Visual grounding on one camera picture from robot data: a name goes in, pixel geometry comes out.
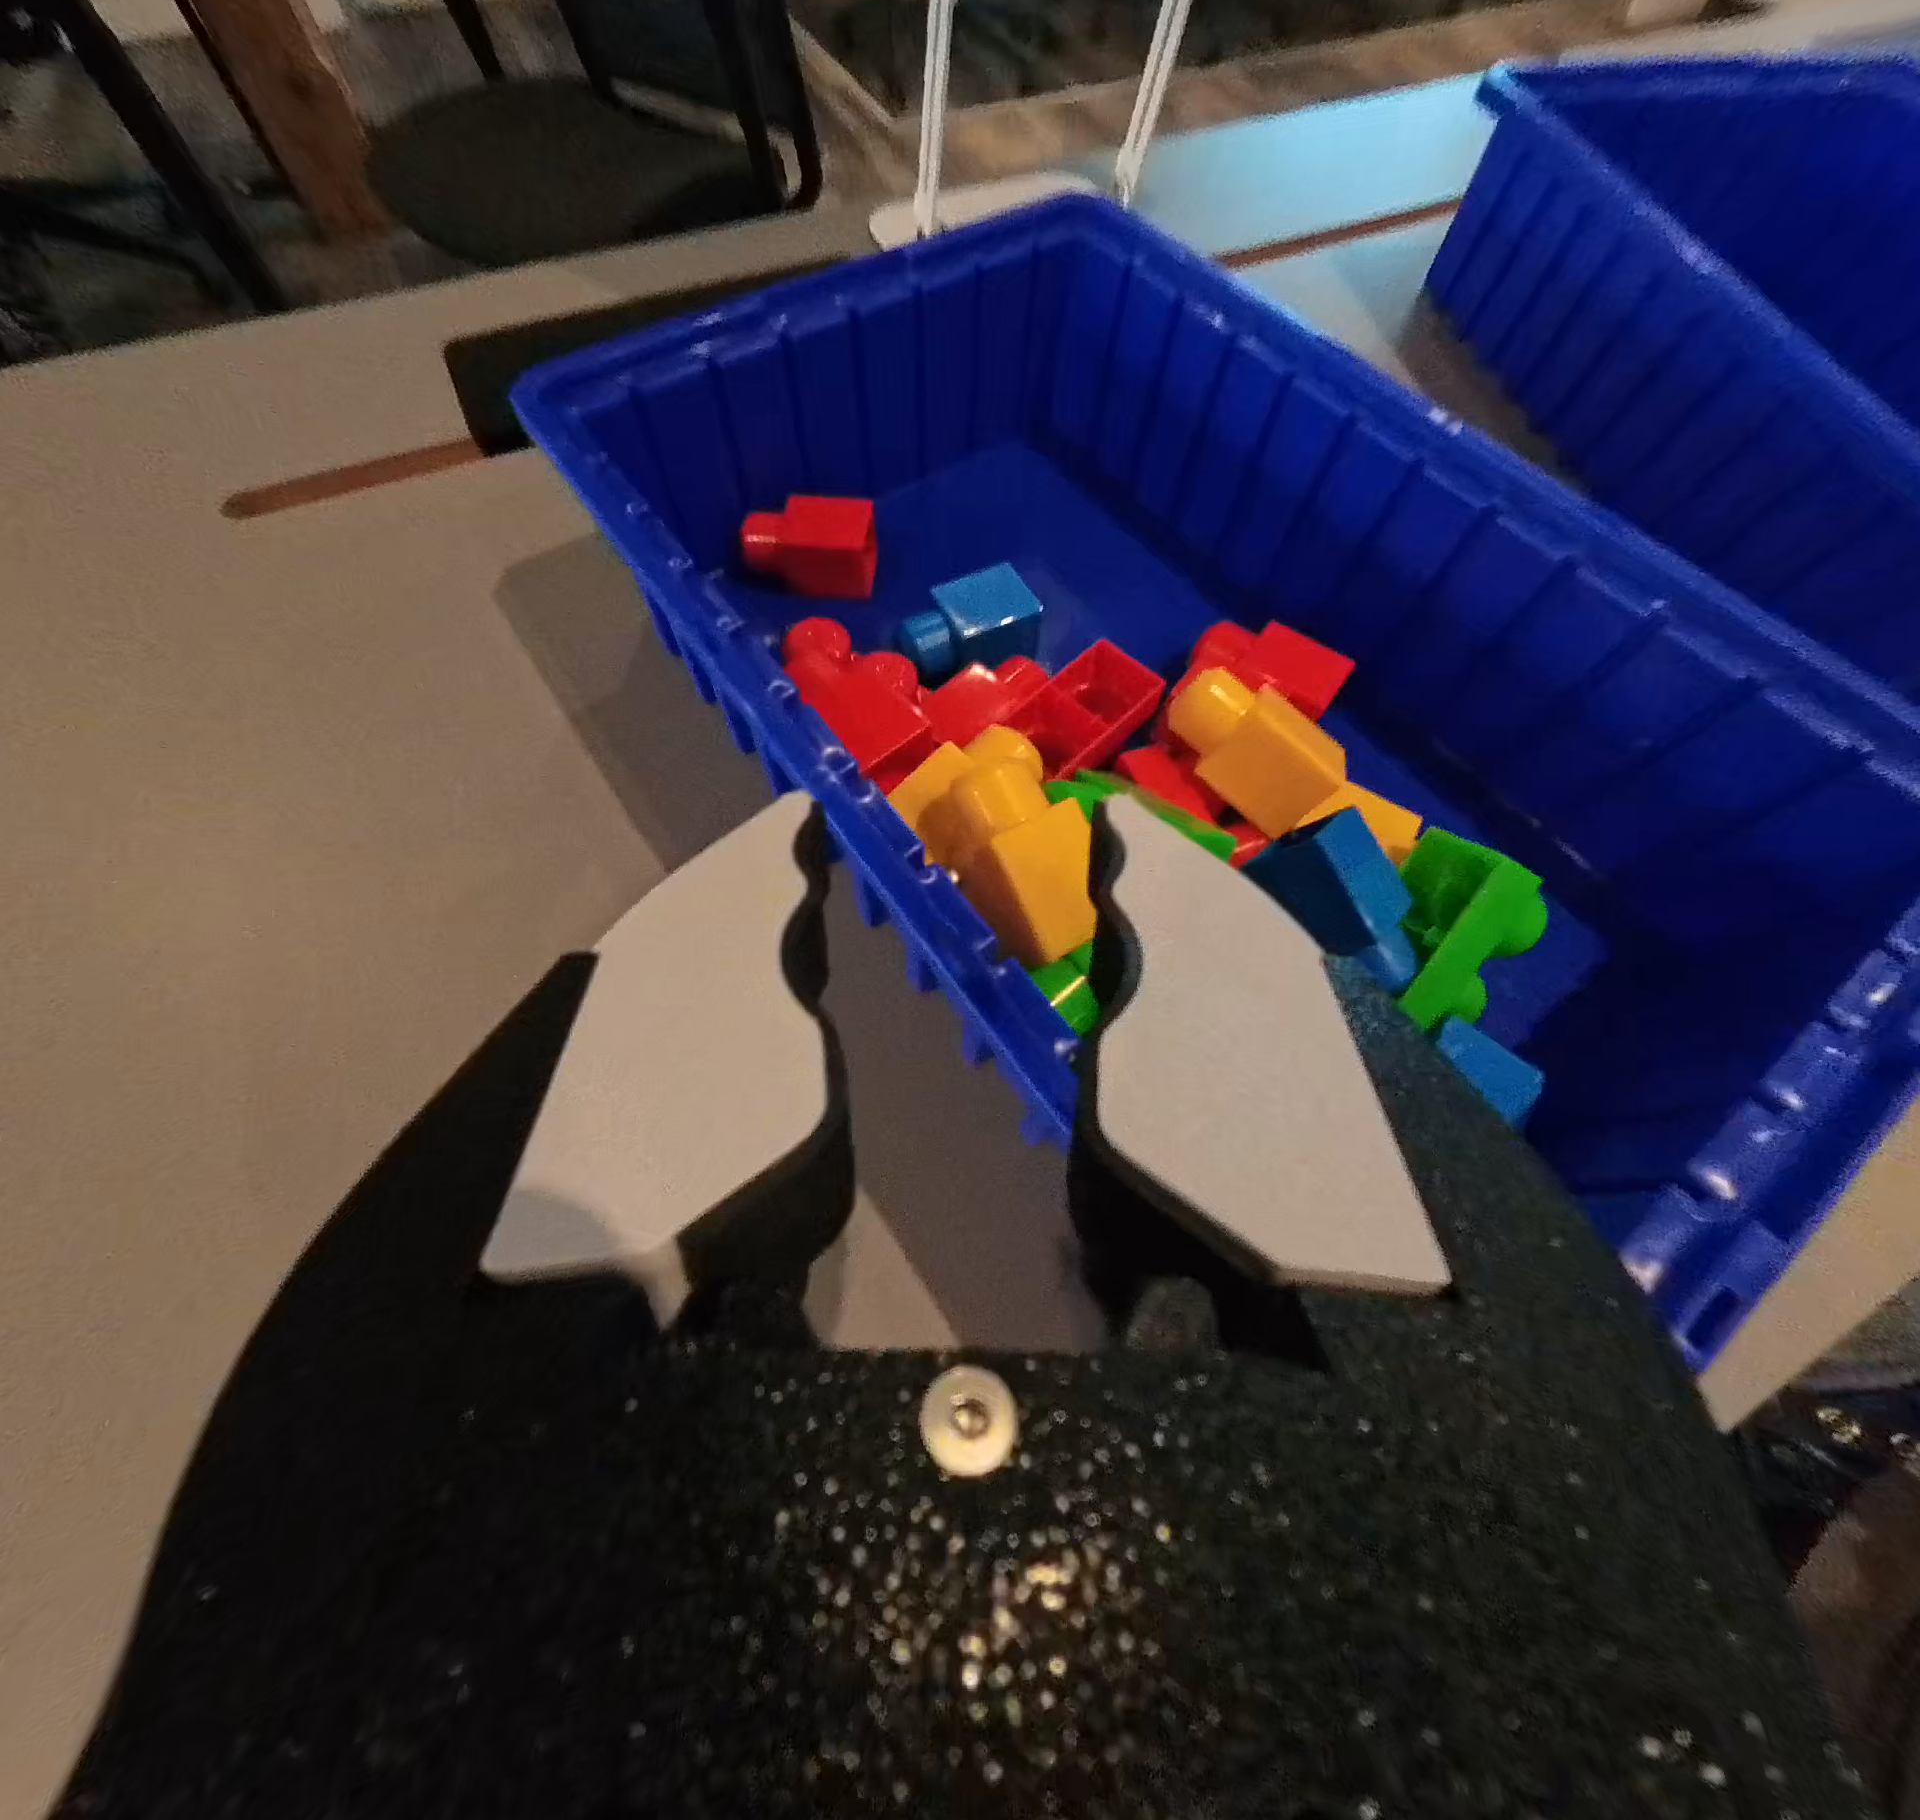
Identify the blue plastic bin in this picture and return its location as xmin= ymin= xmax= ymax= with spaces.
xmin=509 ymin=193 xmax=1920 ymax=1370
xmin=1422 ymin=54 xmax=1920 ymax=681

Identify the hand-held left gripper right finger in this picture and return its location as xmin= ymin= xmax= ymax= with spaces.
xmin=1066 ymin=795 xmax=1458 ymax=1297

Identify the brown wooden post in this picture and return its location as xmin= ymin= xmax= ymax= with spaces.
xmin=111 ymin=0 xmax=392 ymax=239

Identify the pile of colourful mega blocks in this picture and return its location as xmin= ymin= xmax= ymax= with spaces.
xmin=739 ymin=493 xmax=1550 ymax=1124

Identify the black chair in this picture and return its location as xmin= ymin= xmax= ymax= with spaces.
xmin=301 ymin=0 xmax=828 ymax=269

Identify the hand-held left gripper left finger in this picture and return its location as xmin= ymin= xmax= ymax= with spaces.
xmin=478 ymin=792 xmax=859 ymax=1330

